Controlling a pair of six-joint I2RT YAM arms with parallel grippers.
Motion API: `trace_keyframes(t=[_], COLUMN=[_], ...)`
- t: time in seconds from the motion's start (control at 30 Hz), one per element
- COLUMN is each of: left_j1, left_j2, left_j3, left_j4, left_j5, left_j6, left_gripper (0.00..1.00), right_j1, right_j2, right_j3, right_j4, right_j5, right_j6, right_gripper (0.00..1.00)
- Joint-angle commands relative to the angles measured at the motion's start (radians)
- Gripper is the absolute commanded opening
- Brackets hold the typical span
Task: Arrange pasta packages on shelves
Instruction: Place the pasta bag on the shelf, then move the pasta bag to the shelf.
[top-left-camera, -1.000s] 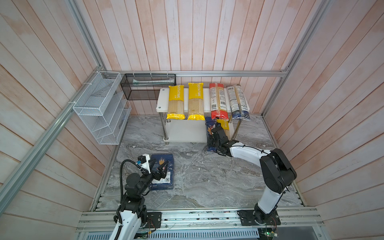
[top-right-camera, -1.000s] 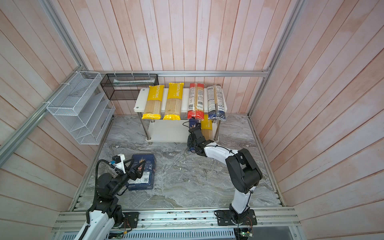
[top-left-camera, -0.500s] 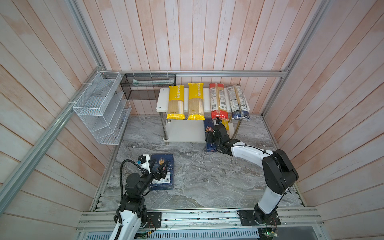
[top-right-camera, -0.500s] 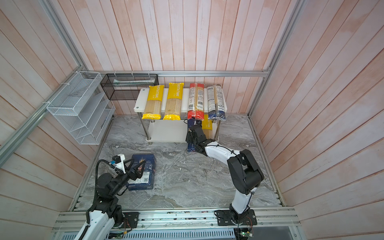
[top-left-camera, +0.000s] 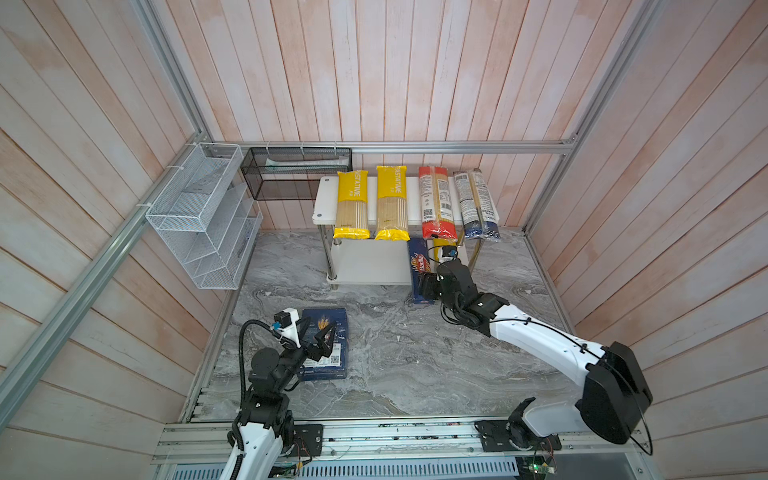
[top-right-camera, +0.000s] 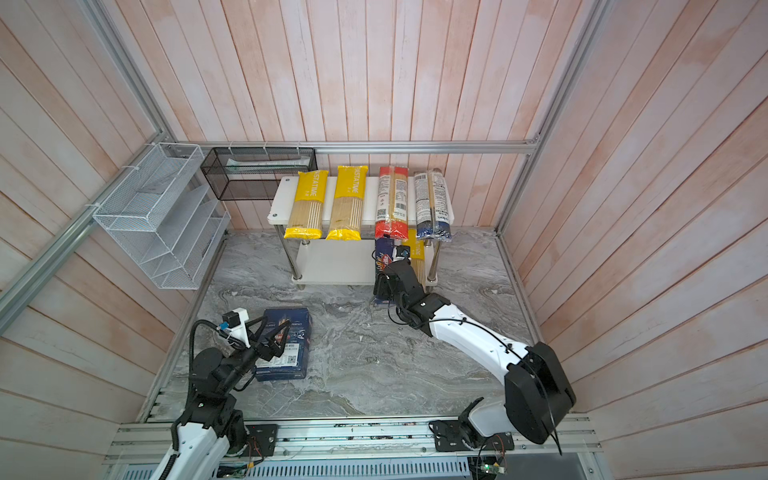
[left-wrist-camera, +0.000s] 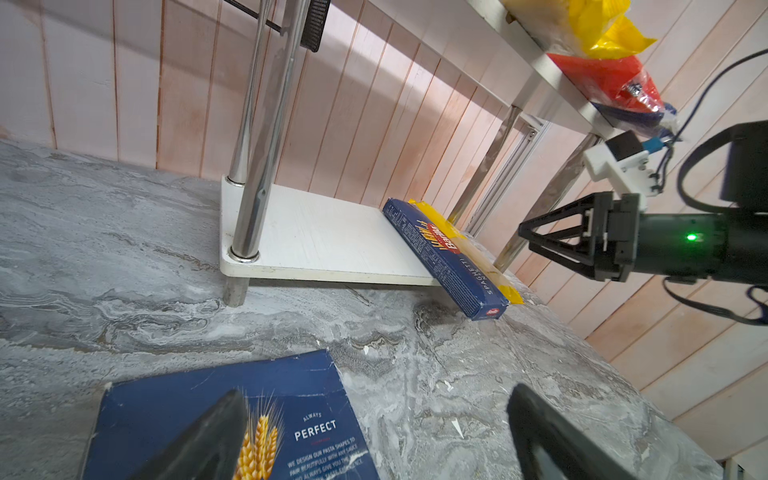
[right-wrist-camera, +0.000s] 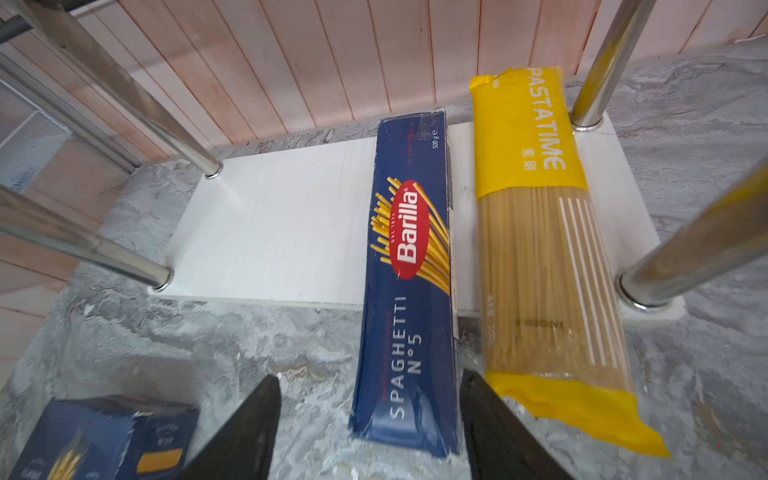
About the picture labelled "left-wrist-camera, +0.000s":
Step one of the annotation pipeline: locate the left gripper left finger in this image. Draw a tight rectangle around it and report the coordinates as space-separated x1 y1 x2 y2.
131 388 248 479

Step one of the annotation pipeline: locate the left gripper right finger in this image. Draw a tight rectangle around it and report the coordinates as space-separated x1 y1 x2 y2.
506 383 633 480

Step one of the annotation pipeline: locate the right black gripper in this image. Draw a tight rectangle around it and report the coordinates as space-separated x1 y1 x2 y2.
517 192 641 282

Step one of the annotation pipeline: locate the yellow Pastatime spaghetti pack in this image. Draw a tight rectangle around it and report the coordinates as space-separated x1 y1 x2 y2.
582 15 656 60
409 199 524 304
502 0 630 58

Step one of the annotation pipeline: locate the wide blue Barilla pasta box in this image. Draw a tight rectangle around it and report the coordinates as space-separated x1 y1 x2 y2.
81 350 378 479

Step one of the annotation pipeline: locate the narrow blue Barilla spaghetti box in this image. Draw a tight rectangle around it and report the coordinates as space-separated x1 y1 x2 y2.
382 199 510 321

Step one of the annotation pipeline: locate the blue clear spaghetti pack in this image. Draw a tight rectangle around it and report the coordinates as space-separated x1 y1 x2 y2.
593 102 680 138

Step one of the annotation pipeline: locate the red clear spaghetti pack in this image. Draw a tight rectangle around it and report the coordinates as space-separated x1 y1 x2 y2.
548 53 665 113

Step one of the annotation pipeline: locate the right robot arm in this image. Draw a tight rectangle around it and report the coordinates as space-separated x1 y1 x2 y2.
518 121 767 298

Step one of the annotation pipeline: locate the white two-tier shelf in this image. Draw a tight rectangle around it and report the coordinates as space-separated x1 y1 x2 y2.
220 1 614 288

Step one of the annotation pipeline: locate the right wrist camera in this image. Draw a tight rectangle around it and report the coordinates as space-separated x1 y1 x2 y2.
581 131 665 198

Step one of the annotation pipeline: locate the aluminium wall frame rail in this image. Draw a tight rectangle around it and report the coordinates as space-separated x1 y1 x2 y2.
464 114 550 237

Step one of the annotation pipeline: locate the black wire mesh basket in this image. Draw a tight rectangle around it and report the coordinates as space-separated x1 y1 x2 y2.
225 0 331 53

